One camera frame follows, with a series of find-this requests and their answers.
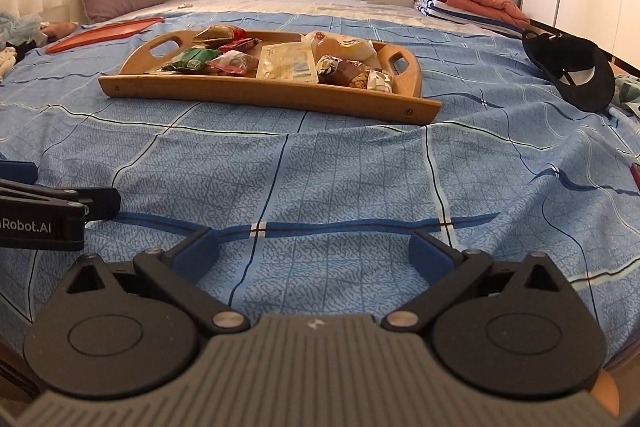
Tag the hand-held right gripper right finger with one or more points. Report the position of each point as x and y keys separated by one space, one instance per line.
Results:
x=430 y=254

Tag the black white yellow snack packet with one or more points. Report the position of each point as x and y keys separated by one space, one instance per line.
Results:
x=329 y=67

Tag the large yellow snack pouch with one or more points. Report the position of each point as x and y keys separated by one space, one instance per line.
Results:
x=285 y=62

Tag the clear red-edged candy packet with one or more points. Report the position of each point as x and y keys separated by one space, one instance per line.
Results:
x=232 y=63

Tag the orange-red plastic tray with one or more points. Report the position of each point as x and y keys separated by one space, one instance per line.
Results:
x=100 y=34

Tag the white patterned mattress cover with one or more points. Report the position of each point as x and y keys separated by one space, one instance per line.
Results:
x=300 y=4

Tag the blue checked bedsheet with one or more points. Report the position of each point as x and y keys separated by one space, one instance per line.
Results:
x=350 y=167

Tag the green snack packet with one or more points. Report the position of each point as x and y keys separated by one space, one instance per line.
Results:
x=192 y=59

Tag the gold red patterned nut packet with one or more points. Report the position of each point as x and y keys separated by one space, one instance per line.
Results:
x=217 y=34

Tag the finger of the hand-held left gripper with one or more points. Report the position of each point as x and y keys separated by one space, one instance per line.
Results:
x=100 y=204
x=17 y=173

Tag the white orange-print snack packet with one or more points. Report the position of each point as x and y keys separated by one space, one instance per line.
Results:
x=350 y=47

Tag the brown snack packet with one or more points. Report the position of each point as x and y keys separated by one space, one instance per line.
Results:
x=352 y=68

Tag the small red item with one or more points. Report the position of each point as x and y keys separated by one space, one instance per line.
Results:
x=635 y=177

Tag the peach soft item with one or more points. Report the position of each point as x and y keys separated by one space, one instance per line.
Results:
x=60 y=29

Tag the clear packet of nuts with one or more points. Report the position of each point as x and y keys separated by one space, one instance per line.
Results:
x=359 y=83

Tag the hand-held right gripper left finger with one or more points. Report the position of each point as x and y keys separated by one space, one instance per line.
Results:
x=197 y=254

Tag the teal cloth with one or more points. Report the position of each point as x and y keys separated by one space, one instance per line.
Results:
x=629 y=94

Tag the red biscuit packet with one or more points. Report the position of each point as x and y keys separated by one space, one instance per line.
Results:
x=239 y=45

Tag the beige crumpled cloth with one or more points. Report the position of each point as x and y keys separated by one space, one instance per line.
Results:
x=6 y=64

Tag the light blue crumpled cloth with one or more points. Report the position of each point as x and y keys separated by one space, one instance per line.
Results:
x=22 y=29

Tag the blue white striped towel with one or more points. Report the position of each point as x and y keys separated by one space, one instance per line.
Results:
x=440 y=7

